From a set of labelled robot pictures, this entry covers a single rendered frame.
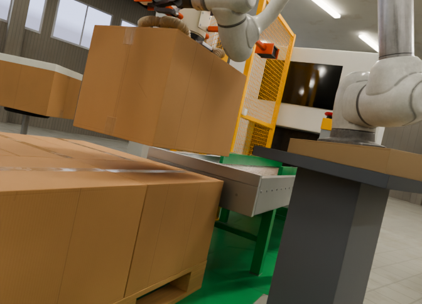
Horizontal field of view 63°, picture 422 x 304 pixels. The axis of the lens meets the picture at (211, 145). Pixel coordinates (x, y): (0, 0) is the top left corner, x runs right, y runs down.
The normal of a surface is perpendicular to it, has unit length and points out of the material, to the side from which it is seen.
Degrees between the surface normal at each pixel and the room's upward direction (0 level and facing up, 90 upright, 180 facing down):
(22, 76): 90
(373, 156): 90
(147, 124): 89
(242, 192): 90
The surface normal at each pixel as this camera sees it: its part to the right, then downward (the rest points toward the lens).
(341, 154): -0.73, -0.14
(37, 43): 0.65, 0.17
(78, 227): 0.86, 0.21
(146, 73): -0.47, -0.08
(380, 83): -0.94, -0.01
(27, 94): -0.14, 0.00
